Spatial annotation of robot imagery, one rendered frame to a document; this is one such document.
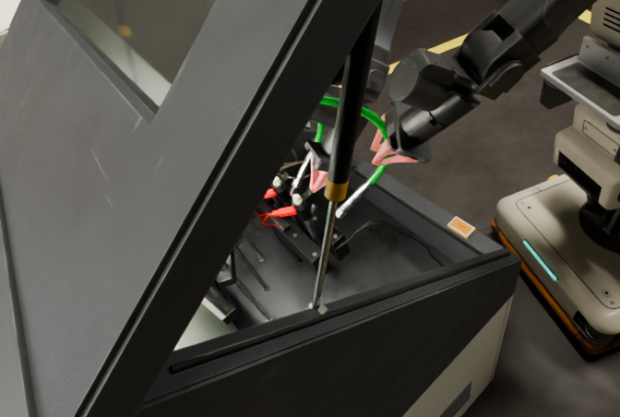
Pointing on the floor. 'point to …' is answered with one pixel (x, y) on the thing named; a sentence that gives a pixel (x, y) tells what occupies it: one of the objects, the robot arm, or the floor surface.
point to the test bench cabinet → (465, 373)
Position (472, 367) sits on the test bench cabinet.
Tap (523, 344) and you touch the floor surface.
